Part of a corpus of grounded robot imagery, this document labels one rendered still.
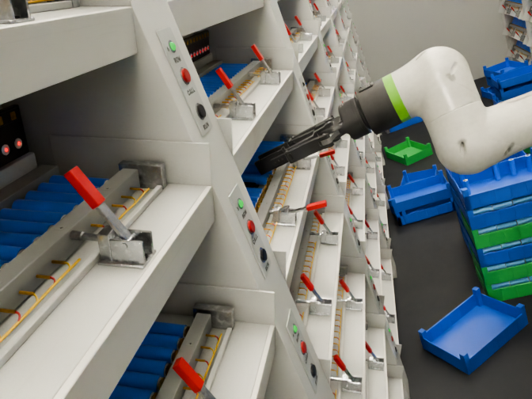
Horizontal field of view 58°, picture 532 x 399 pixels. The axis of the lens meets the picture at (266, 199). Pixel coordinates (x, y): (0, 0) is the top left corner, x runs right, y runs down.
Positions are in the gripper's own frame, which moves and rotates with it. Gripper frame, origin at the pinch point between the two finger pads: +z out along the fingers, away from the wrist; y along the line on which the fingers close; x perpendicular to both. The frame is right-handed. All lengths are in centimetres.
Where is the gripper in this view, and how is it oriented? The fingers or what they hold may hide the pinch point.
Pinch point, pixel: (273, 158)
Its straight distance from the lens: 100.3
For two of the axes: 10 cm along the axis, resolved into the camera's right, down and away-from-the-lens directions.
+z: -8.4, 3.9, 3.7
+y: -1.9, 4.3, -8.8
